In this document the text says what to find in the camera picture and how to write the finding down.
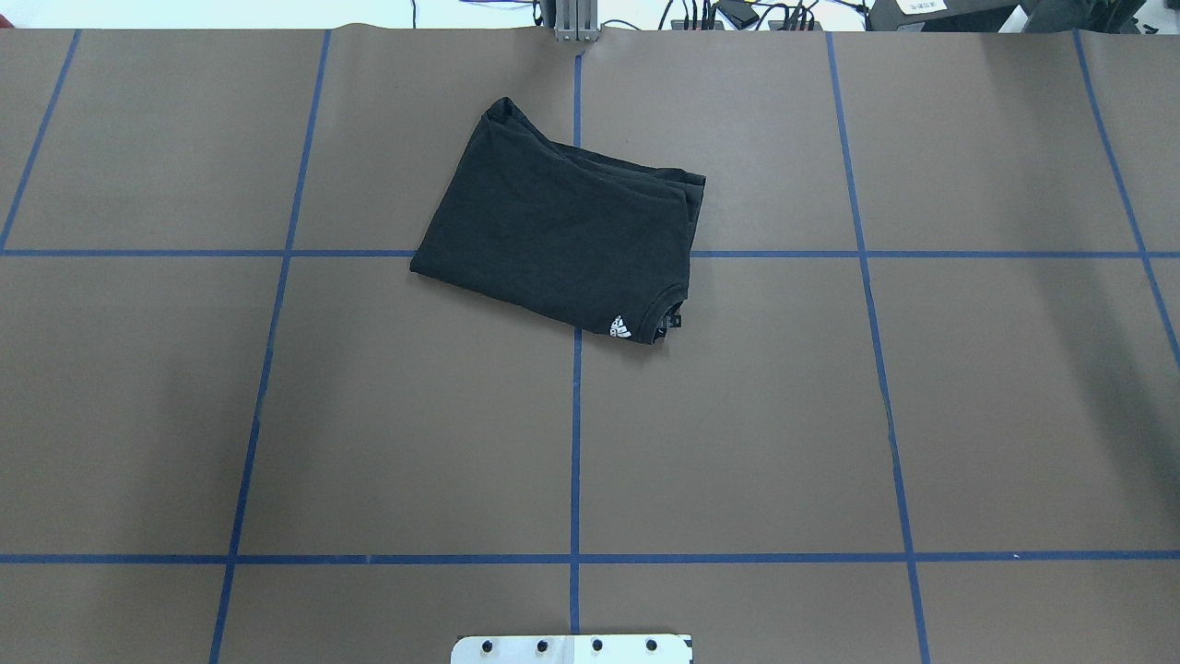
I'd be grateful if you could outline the black printed t-shirt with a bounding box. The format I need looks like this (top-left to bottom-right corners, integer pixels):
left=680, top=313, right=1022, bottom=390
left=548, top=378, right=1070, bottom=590
left=409, top=97, right=704, bottom=346

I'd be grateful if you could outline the brown paper table cover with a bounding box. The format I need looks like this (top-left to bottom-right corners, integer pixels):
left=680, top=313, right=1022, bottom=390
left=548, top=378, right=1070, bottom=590
left=4, top=25, right=1176, bottom=663

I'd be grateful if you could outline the black label printer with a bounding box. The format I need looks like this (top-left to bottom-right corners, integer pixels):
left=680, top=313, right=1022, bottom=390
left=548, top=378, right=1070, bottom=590
left=865, top=1, right=1021, bottom=33

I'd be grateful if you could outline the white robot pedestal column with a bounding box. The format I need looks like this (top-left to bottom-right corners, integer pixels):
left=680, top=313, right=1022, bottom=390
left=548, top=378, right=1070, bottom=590
left=450, top=635, right=695, bottom=663

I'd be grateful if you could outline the aluminium frame post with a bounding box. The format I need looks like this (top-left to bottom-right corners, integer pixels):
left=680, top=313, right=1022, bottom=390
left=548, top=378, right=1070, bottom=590
left=542, top=0, right=601, bottom=42

